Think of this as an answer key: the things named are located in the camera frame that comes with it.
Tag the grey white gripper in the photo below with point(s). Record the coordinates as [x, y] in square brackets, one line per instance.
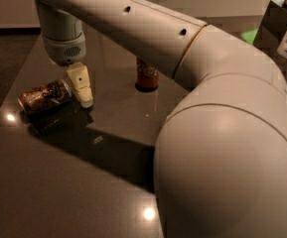
[65, 51]

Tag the orange can sideways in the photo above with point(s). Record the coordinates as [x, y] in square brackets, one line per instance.
[45, 97]

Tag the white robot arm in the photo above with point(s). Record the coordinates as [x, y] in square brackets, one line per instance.
[220, 162]

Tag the red Coca-Cola can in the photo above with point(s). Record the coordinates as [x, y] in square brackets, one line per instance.
[147, 76]

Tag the dark box on counter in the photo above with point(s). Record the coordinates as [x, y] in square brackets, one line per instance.
[272, 28]

